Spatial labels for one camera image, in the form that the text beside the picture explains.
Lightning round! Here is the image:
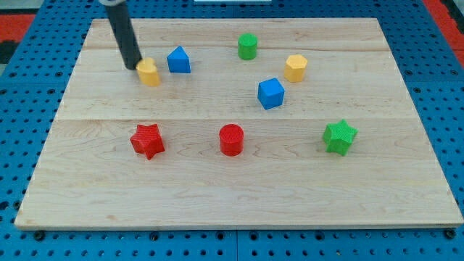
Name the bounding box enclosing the blue cube block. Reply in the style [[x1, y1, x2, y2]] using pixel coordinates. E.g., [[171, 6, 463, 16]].
[[257, 78, 285, 109]]

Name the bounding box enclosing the blue triangle block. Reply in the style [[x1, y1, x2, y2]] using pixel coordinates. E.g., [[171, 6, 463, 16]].
[[167, 46, 191, 73]]

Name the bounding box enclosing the wooden board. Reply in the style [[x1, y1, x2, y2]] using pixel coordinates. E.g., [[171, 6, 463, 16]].
[[14, 18, 463, 231]]

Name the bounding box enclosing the green cylinder block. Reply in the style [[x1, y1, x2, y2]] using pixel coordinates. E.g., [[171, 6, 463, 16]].
[[238, 33, 258, 60]]

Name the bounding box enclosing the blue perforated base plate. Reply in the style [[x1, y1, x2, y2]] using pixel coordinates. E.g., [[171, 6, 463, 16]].
[[1, 0, 463, 260]]

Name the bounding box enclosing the red star block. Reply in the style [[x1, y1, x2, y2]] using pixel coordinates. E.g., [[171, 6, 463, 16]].
[[130, 124, 165, 160]]

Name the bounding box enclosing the yellow heart block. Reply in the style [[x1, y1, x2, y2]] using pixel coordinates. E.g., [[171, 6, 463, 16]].
[[136, 57, 161, 86]]

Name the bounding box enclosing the yellow hexagon block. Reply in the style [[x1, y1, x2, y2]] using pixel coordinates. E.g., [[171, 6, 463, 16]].
[[283, 54, 308, 83]]

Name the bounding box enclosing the green star block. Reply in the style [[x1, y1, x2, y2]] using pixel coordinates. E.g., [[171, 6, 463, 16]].
[[323, 119, 358, 156]]

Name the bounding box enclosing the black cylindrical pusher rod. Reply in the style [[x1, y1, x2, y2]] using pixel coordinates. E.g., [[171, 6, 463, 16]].
[[99, 0, 142, 70]]

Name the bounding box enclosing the red cylinder block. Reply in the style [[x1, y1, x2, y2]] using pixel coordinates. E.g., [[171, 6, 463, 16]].
[[219, 124, 244, 157]]

